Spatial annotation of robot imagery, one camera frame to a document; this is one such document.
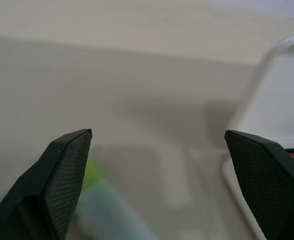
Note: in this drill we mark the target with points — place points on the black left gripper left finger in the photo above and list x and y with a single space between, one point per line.
44 187

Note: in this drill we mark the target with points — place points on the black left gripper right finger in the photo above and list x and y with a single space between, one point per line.
269 185

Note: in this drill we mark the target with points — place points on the green marker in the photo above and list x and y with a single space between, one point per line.
107 207

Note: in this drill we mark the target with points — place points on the white pencil case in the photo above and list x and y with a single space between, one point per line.
269 95

